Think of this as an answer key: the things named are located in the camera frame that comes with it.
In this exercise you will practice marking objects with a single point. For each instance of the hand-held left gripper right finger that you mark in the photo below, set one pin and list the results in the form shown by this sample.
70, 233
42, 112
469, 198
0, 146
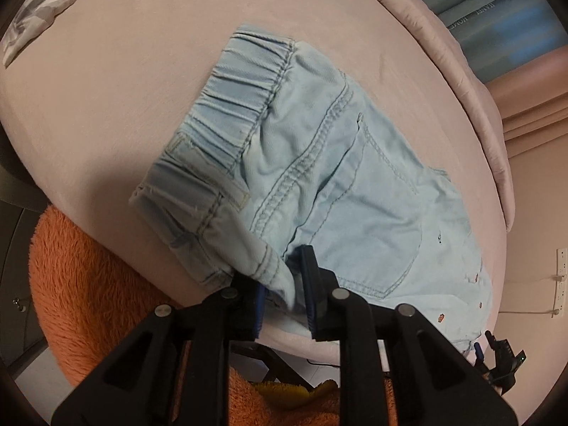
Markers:
310, 295

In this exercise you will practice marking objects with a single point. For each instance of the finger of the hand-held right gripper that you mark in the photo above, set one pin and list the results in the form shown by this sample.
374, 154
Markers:
478, 349

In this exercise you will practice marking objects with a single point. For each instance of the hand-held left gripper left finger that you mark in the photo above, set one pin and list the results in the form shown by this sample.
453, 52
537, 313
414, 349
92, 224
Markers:
260, 315

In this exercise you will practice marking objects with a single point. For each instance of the light blue denim pants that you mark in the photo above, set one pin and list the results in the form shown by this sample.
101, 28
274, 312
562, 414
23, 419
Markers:
355, 186

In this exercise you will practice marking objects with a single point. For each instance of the black chair base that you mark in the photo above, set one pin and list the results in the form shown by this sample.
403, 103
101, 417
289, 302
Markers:
270, 359

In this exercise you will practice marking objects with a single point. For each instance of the yellow cloth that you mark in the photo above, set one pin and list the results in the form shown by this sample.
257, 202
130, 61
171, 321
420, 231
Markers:
284, 391

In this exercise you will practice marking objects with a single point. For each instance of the white power strip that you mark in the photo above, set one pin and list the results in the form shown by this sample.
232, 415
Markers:
562, 262
560, 297

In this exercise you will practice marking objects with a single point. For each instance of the orange fluffy chair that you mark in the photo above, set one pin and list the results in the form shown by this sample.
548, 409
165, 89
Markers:
88, 284

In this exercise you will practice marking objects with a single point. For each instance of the pink curtain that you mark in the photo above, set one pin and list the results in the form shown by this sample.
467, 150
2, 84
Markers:
532, 102

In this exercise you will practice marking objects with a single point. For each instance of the dark grey cabinet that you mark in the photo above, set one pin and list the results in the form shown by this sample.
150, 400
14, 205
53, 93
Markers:
17, 239

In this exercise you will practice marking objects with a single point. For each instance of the pink bed sheet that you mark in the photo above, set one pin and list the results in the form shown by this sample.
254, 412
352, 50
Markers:
111, 97

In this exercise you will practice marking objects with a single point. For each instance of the pink quilt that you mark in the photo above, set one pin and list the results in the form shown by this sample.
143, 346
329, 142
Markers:
443, 49

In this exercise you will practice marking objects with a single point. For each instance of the blue curtain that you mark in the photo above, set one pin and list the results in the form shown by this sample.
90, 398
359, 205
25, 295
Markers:
497, 13

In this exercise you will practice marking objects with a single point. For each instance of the grey patterned cloth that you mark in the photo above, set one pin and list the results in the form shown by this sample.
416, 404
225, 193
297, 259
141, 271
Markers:
40, 13

